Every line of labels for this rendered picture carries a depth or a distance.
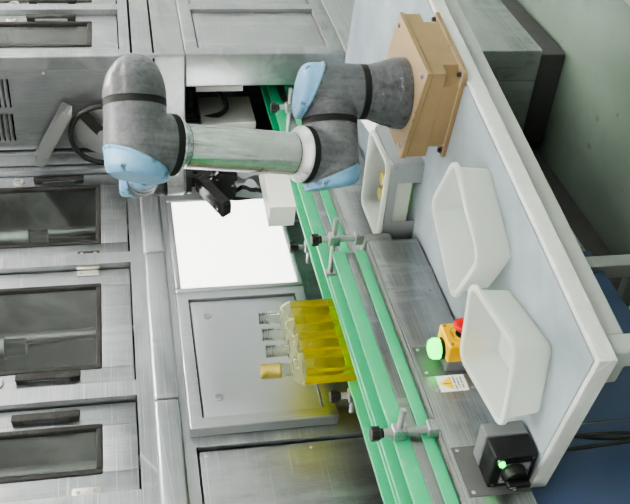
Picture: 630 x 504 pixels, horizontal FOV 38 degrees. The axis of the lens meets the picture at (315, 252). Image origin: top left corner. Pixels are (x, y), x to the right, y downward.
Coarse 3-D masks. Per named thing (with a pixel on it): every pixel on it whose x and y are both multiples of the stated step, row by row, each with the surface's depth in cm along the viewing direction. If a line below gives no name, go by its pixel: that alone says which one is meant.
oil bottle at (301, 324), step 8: (288, 320) 212; (296, 320) 212; (304, 320) 212; (312, 320) 212; (320, 320) 212; (328, 320) 213; (336, 320) 213; (288, 328) 210; (296, 328) 210; (304, 328) 210; (312, 328) 210; (320, 328) 210; (328, 328) 211; (336, 328) 211; (288, 336) 210
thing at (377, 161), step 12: (372, 132) 222; (372, 144) 226; (372, 156) 228; (384, 156) 213; (372, 168) 230; (384, 168) 230; (372, 180) 232; (384, 180) 213; (372, 192) 235; (384, 192) 215; (372, 204) 234; (384, 204) 217; (372, 216) 230; (372, 228) 227
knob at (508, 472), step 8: (512, 464) 158; (520, 464) 158; (504, 472) 158; (512, 472) 157; (520, 472) 157; (504, 480) 158; (512, 480) 158; (520, 480) 158; (528, 480) 158; (512, 488) 157
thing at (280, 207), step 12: (264, 180) 216; (276, 180) 216; (288, 180) 217; (264, 192) 217; (276, 192) 213; (288, 192) 214; (264, 204) 218; (276, 204) 211; (288, 204) 211; (276, 216) 212; (288, 216) 213
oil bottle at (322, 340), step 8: (296, 336) 207; (304, 336) 207; (312, 336) 207; (320, 336) 208; (328, 336) 208; (336, 336) 208; (288, 344) 206; (296, 344) 205; (304, 344) 205; (312, 344) 205; (320, 344) 205; (328, 344) 206; (336, 344) 206; (344, 344) 206; (288, 352) 206; (296, 352) 205
